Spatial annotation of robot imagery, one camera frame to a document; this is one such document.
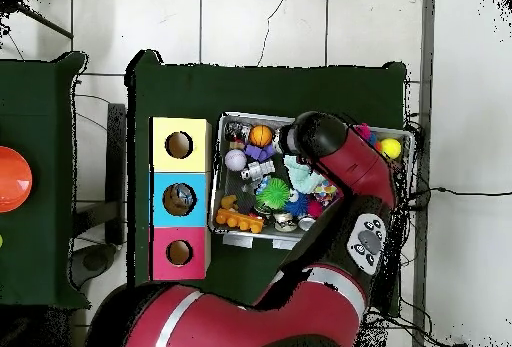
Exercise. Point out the pink spiky ball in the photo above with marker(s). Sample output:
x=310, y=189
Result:
x=366, y=132

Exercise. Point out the white ball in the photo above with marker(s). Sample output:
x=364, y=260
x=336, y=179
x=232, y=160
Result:
x=235, y=160

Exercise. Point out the small orange basketball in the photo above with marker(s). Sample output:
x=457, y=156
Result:
x=261, y=136

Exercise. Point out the wooden box with three holes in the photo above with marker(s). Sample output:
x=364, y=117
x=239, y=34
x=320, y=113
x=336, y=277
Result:
x=160, y=169

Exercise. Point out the green spiky ball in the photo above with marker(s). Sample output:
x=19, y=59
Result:
x=274, y=195

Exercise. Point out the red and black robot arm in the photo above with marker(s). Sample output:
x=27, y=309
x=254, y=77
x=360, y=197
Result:
x=352, y=163

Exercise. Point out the orange disc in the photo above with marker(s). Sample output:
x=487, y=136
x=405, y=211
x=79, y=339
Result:
x=12, y=179

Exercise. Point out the green side table cloth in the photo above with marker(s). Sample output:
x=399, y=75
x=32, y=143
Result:
x=48, y=107

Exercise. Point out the orange rubber toy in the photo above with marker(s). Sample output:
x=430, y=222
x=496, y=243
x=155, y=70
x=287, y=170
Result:
x=238, y=220

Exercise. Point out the mint green cloth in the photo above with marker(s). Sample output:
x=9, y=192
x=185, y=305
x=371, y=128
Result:
x=302, y=177

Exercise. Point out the clear mesh bin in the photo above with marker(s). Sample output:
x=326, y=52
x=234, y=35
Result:
x=240, y=239

